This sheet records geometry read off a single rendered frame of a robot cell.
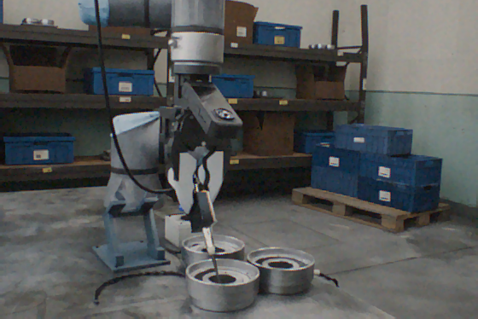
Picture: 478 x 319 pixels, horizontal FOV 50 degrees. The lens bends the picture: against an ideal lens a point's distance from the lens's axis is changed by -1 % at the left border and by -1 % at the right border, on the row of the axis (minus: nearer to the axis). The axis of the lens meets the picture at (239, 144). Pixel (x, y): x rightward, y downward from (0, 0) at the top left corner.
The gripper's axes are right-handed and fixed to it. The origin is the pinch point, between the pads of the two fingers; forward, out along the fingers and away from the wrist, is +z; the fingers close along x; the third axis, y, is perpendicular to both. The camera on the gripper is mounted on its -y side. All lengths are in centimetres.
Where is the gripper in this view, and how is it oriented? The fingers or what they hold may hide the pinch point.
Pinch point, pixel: (199, 205)
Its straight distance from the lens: 75.3
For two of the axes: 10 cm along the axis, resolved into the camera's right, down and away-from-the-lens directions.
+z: -0.4, 9.9, 1.2
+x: -8.6, 0.3, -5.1
